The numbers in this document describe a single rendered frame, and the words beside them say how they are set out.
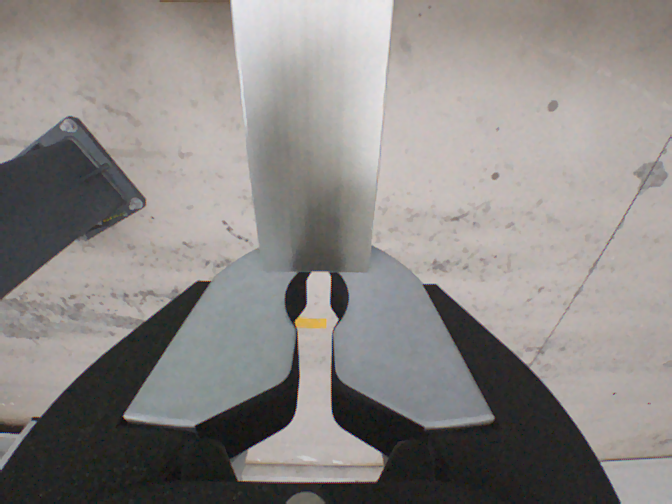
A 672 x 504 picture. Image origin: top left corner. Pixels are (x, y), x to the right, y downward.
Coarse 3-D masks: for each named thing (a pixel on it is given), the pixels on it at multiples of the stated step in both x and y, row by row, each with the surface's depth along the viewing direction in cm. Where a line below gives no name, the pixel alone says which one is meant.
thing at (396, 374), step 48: (336, 288) 9; (384, 288) 8; (336, 336) 7; (384, 336) 7; (432, 336) 7; (336, 384) 6; (384, 384) 6; (432, 384) 6; (384, 432) 6; (432, 432) 5
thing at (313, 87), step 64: (256, 0) 5; (320, 0) 5; (384, 0) 5; (256, 64) 6; (320, 64) 6; (384, 64) 6; (256, 128) 7; (320, 128) 7; (256, 192) 7; (320, 192) 7; (320, 256) 8
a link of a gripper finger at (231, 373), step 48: (240, 288) 8; (288, 288) 8; (192, 336) 6; (240, 336) 7; (288, 336) 7; (144, 384) 5; (192, 384) 5; (240, 384) 6; (288, 384) 6; (192, 432) 5; (240, 432) 6
